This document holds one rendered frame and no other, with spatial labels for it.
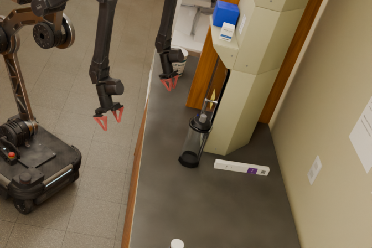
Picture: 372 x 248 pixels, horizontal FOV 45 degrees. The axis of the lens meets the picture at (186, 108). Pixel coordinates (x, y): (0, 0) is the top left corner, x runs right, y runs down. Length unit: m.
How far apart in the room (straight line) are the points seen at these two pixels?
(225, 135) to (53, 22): 1.05
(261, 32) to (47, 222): 1.80
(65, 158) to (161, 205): 1.29
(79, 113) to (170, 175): 1.96
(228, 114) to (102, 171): 1.49
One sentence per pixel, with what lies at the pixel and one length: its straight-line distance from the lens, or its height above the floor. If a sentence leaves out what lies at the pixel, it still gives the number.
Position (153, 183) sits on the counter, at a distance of 1.96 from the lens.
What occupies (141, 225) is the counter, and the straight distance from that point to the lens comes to 1.79.
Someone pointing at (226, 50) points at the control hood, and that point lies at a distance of 1.92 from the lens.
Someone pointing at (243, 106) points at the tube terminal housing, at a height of 1.24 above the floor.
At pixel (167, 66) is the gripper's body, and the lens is 2.36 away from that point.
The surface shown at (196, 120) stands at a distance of 1.98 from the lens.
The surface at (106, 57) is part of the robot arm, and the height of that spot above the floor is 1.35.
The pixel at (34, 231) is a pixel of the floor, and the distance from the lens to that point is 2.95.
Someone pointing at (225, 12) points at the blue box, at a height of 1.58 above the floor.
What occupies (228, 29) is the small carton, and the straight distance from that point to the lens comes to 1.95.
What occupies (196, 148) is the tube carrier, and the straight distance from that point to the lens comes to 2.02.
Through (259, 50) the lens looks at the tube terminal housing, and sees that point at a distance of 1.94.
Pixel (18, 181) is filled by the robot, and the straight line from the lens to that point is 2.83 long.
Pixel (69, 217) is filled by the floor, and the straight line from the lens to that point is 3.02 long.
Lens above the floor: 2.27
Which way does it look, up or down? 32 degrees down
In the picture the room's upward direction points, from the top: 17 degrees clockwise
